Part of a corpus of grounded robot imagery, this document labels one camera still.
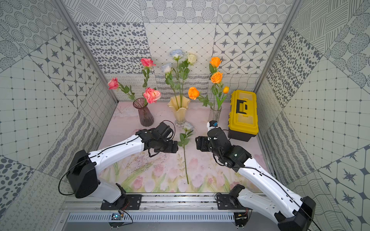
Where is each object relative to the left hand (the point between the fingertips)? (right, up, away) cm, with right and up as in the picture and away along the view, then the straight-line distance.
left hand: (173, 146), depth 82 cm
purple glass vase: (-21, +15, +19) cm, 32 cm away
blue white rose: (+8, +9, +19) cm, 23 cm away
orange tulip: (+29, +26, +9) cm, 40 cm away
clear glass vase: (+26, +18, +16) cm, 36 cm away
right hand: (+16, +4, -7) cm, 18 cm away
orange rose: (+12, +30, -5) cm, 32 cm away
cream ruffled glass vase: (+2, +25, +15) cm, 29 cm away
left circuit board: (-28, -33, -10) cm, 45 cm away
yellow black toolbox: (+42, +12, +4) cm, 44 cm away
